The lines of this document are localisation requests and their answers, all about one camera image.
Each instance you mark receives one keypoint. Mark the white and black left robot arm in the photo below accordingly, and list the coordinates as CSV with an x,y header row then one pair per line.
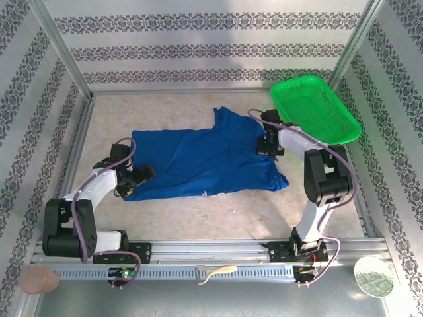
x,y
99,185

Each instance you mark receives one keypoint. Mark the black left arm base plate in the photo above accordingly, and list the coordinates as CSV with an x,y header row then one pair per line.
x,y
142,252

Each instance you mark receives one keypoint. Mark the pink translucent cup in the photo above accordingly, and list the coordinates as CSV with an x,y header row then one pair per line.
x,y
39,280

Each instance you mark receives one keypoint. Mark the blue t-shirt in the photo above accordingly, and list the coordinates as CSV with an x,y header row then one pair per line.
x,y
198,158

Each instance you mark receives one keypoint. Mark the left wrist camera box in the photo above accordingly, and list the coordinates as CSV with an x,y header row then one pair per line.
x,y
119,153

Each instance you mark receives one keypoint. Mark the small black controller board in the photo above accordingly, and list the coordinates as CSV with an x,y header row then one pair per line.
x,y
302,270
115,273

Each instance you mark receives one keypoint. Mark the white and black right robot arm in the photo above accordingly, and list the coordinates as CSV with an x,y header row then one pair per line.
x,y
310,224

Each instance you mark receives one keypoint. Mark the aluminium mounting rail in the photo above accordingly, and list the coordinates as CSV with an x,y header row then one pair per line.
x,y
215,251

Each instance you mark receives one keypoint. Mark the cream plastic hook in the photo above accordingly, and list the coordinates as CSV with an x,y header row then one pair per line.
x,y
221,270

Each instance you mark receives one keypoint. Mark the long aluminium table edge rail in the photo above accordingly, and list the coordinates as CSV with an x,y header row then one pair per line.
x,y
132,90

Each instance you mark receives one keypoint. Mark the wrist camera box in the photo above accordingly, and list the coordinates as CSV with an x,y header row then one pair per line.
x,y
271,117
119,153

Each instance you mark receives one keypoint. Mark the green plastic mesh basket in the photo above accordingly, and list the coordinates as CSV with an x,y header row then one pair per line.
x,y
314,112

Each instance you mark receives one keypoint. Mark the aluminium table side rail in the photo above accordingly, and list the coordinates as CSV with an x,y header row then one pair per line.
x,y
367,218
77,148

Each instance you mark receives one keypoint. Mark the round green patterned disc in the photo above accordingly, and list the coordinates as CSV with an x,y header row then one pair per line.
x,y
373,277

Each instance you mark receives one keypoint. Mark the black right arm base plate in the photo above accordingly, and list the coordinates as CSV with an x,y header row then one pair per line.
x,y
277,251

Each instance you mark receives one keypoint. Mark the aluminium frame post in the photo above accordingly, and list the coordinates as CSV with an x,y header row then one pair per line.
x,y
352,49
62,49

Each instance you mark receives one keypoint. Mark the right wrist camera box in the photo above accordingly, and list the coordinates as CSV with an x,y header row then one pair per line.
x,y
271,117

